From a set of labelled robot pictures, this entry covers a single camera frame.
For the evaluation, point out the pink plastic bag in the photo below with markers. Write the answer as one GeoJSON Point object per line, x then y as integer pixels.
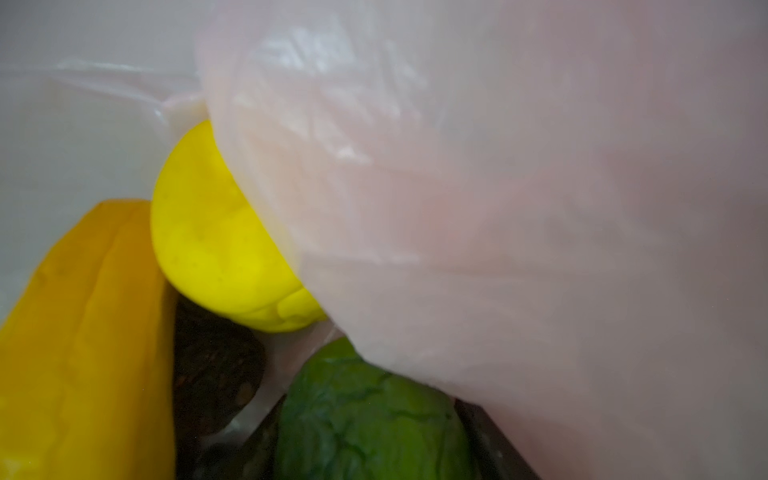
{"type": "Point", "coordinates": [555, 209]}

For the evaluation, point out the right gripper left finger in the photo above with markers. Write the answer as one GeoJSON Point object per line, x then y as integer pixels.
{"type": "Point", "coordinates": [253, 459]}

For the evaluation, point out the dark brown fake avocado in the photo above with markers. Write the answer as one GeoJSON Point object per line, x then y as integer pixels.
{"type": "Point", "coordinates": [218, 368]}

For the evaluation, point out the dark green fake avocado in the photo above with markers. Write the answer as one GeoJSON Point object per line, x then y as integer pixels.
{"type": "Point", "coordinates": [344, 418]}

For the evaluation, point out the yellow fake banana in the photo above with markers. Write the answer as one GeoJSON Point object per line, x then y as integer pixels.
{"type": "Point", "coordinates": [87, 357]}

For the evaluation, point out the yellow fake lemon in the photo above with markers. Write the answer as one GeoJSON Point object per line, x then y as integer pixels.
{"type": "Point", "coordinates": [214, 249]}

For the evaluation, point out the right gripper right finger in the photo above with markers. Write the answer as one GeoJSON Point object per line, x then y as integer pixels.
{"type": "Point", "coordinates": [496, 457]}

